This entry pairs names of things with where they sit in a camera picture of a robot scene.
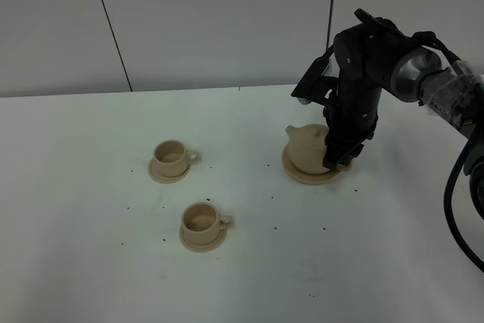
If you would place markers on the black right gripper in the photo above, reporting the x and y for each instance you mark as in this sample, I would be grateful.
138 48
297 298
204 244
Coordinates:
366 54

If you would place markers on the beige ceramic teapot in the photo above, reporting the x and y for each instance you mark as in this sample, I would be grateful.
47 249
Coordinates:
306 147

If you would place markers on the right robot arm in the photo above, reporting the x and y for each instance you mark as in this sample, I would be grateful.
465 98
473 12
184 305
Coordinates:
435 77

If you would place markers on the beige teapot saucer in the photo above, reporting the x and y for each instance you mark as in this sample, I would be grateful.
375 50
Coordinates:
309 179

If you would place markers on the near beige teacup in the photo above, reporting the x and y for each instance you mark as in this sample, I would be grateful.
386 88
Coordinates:
201 222

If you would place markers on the beige teacup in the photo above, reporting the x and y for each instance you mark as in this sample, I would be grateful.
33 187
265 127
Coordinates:
201 222
171 159

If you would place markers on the near beige cup saucer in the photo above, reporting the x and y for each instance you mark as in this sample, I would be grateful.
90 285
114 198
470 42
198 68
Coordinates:
202 248

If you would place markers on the beige cup saucer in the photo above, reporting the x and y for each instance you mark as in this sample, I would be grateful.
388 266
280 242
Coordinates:
163 179
202 248

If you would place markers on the far beige teacup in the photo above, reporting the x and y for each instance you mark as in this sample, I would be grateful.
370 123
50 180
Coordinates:
171 159

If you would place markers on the far beige cup saucer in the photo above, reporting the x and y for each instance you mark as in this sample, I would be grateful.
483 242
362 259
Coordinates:
163 179

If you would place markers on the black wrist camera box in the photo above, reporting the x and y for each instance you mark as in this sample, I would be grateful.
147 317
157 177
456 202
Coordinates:
316 86

